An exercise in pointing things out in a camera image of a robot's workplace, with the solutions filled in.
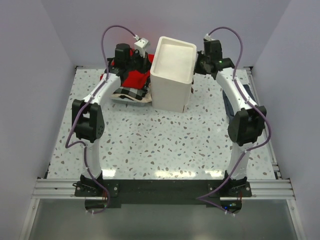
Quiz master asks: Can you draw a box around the white drawer cabinet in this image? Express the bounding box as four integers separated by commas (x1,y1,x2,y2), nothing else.
150,36,197,113

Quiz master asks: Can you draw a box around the black white checkered cloth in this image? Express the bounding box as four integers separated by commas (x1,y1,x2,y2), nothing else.
112,67,152,103

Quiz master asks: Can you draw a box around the beige folded cloth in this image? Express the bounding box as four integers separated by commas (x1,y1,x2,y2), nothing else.
110,86,152,107

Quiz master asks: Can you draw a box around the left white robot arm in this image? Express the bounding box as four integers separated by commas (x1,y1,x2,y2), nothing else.
70,38,153,198

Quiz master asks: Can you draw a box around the red folded t-shirt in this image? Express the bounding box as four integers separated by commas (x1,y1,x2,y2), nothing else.
107,48,155,90

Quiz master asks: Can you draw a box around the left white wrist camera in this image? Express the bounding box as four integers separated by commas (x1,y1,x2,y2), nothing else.
134,38,150,58

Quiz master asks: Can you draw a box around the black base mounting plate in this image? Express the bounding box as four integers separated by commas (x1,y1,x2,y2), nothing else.
74,178,252,210

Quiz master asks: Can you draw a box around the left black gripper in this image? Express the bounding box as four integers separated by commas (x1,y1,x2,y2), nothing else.
126,50,155,76

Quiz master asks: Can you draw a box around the dark blue cloth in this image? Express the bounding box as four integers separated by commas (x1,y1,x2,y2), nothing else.
221,82,257,123

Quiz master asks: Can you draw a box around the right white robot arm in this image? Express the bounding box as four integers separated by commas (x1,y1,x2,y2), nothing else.
194,37,267,197

